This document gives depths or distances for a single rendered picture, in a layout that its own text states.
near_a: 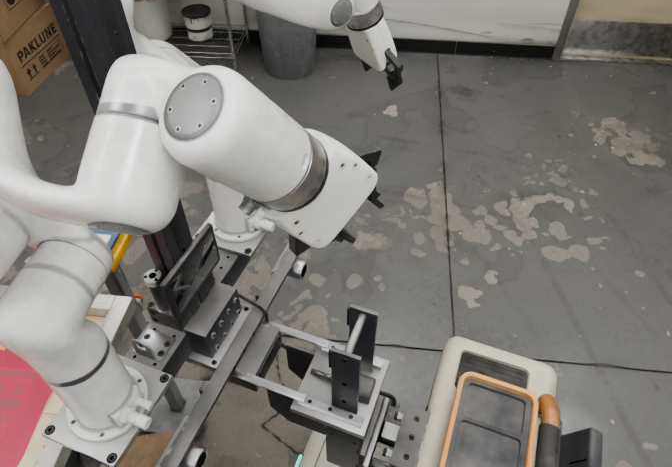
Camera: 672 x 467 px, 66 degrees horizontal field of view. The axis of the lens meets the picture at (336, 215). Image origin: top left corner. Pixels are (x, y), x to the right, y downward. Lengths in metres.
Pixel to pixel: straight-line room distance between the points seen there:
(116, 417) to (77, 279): 0.26
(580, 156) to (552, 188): 0.38
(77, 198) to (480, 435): 0.83
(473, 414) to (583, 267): 1.79
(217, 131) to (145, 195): 0.08
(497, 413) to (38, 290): 0.79
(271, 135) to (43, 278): 0.43
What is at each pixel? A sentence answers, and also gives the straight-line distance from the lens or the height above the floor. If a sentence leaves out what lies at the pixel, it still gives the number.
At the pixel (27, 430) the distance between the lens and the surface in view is 1.23.
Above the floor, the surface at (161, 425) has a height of 0.01.
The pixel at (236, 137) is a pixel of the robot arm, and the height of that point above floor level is 1.75.
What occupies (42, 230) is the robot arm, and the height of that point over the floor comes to 1.47.
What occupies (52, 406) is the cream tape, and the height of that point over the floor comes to 0.96.
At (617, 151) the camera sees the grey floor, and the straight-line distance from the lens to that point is 3.56.
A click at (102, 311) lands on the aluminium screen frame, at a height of 0.98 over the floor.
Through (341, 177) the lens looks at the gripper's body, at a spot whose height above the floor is 1.64.
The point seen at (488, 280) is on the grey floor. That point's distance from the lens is 2.55.
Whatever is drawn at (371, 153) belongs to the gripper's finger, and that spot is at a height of 1.62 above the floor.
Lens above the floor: 1.95
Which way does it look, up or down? 46 degrees down
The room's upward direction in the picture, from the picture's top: straight up
